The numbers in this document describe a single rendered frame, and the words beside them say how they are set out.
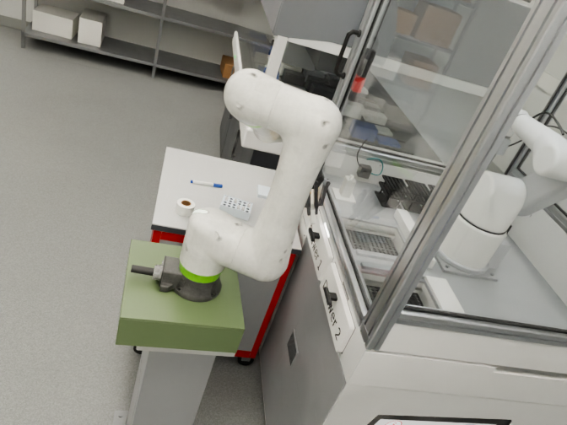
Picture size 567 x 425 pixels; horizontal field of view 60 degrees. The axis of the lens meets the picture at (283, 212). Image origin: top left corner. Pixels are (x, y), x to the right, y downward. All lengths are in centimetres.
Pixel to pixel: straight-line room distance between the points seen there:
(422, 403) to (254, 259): 70
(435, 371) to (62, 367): 152
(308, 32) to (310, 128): 123
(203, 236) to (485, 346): 83
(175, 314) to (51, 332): 116
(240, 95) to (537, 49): 59
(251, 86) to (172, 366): 88
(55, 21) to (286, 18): 351
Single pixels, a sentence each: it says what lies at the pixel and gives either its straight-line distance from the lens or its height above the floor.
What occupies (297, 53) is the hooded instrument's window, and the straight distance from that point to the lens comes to 233.
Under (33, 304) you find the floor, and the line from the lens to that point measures 258.
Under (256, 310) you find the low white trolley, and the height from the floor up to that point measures 39.
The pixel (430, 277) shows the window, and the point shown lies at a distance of 127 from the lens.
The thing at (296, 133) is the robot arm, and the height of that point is 143.
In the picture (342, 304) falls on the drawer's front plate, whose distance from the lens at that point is 150.
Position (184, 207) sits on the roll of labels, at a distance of 189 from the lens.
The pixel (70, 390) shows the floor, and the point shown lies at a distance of 227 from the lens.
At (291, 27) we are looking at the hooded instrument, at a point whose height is 141.
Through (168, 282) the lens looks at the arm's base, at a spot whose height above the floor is 89.
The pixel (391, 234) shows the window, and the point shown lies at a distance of 136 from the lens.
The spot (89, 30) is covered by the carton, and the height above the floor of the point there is 29.
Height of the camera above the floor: 185
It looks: 31 degrees down
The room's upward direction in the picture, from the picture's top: 20 degrees clockwise
